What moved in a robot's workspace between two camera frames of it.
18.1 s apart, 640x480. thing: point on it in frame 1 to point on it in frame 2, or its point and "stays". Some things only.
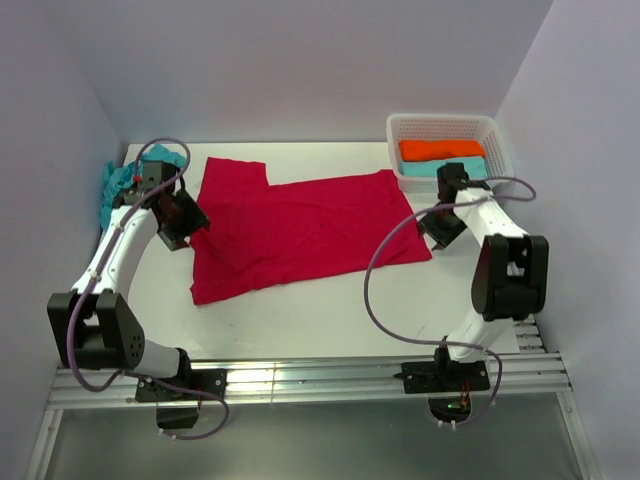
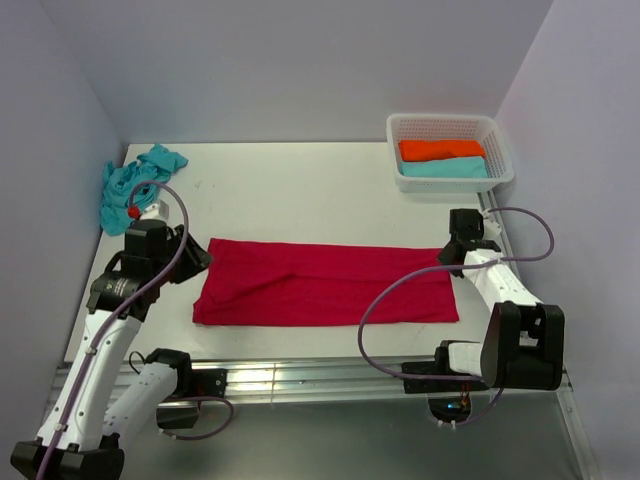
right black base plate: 443,376 stays
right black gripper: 443,237 to 444,256
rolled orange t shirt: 434,149 stays
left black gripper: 195,219 to 196,258
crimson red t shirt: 263,236 to 251,282
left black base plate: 209,380 stays
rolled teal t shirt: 476,168 stays
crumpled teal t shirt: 119,178 stays
